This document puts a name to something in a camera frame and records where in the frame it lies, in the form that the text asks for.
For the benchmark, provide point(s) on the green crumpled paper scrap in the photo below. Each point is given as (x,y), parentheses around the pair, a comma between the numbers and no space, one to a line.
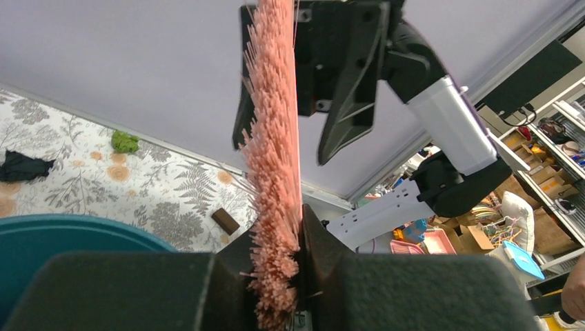
(125,143)

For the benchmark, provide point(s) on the black crumpled paper scrap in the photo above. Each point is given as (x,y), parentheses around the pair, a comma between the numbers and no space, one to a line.
(18,167)

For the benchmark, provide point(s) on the metal storage shelf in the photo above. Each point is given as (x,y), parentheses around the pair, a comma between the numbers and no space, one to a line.
(552,146)

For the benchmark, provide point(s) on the dark brown wooden block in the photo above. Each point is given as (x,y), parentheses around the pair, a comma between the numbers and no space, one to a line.
(224,219)

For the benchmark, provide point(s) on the teal plastic bucket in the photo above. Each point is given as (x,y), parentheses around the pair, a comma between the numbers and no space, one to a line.
(29,241)

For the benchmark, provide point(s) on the pink hand brush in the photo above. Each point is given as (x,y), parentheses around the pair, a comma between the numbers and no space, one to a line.
(271,153)

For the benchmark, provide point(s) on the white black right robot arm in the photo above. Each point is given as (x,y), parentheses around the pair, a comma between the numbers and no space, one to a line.
(470,162)

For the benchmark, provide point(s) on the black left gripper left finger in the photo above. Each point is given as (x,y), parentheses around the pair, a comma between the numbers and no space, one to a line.
(101,290)

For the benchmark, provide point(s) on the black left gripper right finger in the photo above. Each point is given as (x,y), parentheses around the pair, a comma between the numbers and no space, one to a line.
(350,291)

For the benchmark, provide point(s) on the person's hand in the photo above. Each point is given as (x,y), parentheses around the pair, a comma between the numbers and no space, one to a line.
(573,293)

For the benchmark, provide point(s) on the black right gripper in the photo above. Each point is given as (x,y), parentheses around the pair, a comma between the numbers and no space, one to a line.
(339,53)

